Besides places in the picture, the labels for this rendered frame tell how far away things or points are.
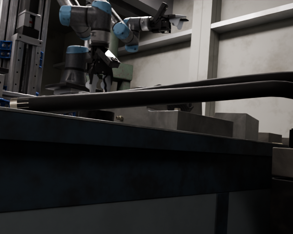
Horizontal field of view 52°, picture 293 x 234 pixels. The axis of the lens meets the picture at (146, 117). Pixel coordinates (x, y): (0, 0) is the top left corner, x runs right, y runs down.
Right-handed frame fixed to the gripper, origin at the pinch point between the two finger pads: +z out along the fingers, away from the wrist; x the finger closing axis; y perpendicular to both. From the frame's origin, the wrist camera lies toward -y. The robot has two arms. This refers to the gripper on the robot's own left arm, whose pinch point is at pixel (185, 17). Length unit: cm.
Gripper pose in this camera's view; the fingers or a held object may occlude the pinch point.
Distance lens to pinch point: 169.8
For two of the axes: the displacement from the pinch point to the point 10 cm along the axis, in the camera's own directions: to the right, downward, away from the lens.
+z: 9.4, 0.5, -3.3
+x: -3.3, 0.3, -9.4
